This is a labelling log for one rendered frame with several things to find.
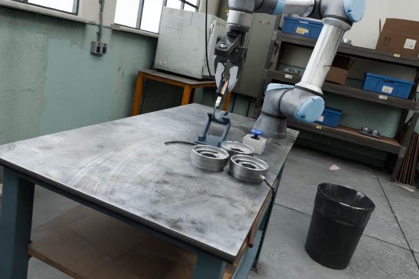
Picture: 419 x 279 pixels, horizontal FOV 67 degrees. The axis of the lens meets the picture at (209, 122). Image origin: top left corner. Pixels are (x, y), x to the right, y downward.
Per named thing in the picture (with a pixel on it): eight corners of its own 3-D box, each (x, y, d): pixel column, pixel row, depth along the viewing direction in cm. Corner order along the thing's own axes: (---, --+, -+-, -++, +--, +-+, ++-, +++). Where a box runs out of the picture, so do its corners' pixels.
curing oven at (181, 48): (206, 83, 308) (219, 15, 294) (152, 70, 327) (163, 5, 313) (225, 81, 366) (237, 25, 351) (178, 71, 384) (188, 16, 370)
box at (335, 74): (349, 87, 392) (358, 56, 383) (307, 78, 408) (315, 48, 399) (347, 86, 431) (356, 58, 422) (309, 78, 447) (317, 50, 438)
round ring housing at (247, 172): (219, 169, 87) (222, 156, 86) (245, 166, 94) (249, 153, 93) (246, 186, 79) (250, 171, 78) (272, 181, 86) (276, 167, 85)
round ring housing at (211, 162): (215, 176, 82) (218, 161, 81) (182, 162, 86) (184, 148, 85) (232, 167, 91) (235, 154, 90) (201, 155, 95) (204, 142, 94)
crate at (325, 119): (338, 125, 441) (342, 110, 436) (337, 129, 406) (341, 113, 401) (300, 115, 459) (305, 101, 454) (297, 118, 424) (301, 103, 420)
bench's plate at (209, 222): (233, 266, 52) (235, 256, 51) (-20, 157, 70) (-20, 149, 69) (298, 134, 163) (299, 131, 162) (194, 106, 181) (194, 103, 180)
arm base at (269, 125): (256, 126, 152) (261, 106, 150) (287, 135, 147) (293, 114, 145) (249, 131, 138) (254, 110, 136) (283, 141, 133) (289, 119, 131)
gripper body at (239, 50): (245, 65, 108) (252, 29, 105) (238, 66, 100) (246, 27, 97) (224, 60, 110) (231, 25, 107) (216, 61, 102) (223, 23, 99)
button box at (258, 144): (260, 155, 107) (263, 142, 106) (240, 149, 109) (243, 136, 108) (264, 150, 115) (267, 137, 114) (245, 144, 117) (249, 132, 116)
